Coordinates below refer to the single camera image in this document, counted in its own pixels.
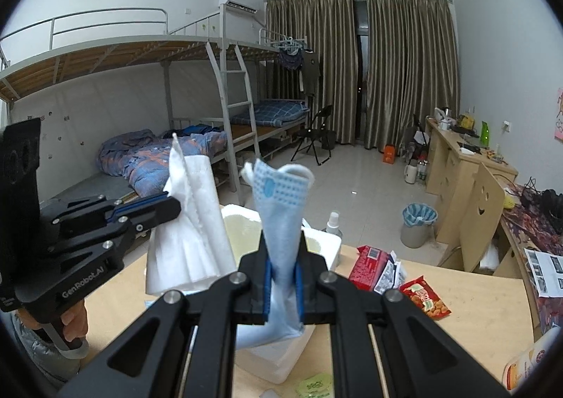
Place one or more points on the red snack package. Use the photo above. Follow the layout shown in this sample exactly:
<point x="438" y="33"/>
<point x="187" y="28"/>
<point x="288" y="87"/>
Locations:
<point x="368" y="267"/>

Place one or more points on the person's left hand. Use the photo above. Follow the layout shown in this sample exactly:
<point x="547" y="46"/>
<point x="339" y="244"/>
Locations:
<point x="74" y="320"/>

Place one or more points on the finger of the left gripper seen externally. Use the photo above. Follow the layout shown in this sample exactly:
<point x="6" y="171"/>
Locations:
<point x="118" y="215"/>

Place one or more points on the hanging dark clothes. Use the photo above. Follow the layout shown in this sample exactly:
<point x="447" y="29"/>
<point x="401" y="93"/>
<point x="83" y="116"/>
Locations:
<point x="306" y="68"/>

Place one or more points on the orange box on floor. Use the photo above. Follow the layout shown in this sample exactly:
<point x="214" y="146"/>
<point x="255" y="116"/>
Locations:
<point x="389" y="154"/>

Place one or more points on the blue folded far quilt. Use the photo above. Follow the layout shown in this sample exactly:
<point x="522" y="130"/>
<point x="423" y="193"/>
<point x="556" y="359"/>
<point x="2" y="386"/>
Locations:
<point x="273" y="113"/>

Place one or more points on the white paper towel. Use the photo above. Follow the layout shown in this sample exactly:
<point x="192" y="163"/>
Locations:
<point x="192" y="251"/>

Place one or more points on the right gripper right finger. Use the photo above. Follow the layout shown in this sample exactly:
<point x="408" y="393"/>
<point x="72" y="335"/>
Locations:
<point x="382" y="345"/>

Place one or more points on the anime girl wall poster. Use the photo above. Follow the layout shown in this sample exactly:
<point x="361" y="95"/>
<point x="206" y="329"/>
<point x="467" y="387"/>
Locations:
<point x="559" y="116"/>

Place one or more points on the green tissue packet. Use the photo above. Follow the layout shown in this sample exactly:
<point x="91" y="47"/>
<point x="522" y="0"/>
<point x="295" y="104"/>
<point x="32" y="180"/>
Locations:
<point x="317" y="386"/>

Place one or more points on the wooden smiley chair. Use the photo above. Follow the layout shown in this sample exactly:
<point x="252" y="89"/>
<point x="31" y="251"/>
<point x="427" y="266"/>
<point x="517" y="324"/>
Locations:
<point x="482" y="216"/>

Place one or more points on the blue orange plaid quilt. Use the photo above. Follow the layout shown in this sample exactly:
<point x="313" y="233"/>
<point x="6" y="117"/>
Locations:
<point x="142" y="158"/>

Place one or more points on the clear spray bottle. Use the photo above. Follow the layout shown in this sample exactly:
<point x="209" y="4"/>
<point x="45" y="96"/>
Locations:
<point x="333" y="224"/>

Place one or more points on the trash bin blue bag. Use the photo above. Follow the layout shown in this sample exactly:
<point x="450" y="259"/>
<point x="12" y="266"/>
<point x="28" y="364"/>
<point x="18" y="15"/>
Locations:
<point x="418" y="220"/>

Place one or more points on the white metal bunk bed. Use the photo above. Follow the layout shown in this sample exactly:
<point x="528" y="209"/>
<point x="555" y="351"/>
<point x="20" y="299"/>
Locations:
<point x="92" y="75"/>

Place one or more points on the white styrofoam box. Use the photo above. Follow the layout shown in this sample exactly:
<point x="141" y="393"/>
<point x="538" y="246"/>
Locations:
<point x="271" y="350"/>

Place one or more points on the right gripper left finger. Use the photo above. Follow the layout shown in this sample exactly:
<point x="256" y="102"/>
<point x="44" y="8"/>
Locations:
<point x="183" y="345"/>

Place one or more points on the black folding chair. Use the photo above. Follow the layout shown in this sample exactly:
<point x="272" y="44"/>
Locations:
<point x="318" y="131"/>

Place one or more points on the printed paper sheet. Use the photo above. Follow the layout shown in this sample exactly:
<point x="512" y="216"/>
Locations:
<point x="547" y="273"/>

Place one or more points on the white blue snack wrapper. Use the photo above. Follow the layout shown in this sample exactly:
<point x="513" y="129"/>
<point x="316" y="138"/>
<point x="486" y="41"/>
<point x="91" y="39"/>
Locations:
<point x="393" y="275"/>

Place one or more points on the brown curtain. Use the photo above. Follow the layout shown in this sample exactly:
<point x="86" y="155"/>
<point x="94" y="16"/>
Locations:
<point x="328" y="75"/>
<point x="413" y="66"/>

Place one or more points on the brown right curtain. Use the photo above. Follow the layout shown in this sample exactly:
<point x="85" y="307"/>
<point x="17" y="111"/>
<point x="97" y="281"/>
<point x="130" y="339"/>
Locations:
<point x="413" y="66"/>

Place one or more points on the light wooden desk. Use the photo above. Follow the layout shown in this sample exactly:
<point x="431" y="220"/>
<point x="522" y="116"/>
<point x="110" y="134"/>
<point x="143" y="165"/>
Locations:
<point x="450" y="176"/>

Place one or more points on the brown left curtain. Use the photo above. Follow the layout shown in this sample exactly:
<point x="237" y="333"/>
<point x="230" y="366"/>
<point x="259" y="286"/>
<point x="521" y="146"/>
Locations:
<point x="328" y="75"/>

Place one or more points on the red orange snack packet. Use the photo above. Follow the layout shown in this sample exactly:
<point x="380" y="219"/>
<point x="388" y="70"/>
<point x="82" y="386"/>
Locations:
<point x="424" y="297"/>

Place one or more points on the white orange bottle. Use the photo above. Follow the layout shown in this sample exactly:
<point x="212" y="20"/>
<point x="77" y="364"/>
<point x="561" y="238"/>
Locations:
<point x="517" y="370"/>

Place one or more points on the white electric kettle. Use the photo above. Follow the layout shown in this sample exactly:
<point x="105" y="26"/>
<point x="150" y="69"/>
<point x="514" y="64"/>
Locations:
<point x="410" y="174"/>

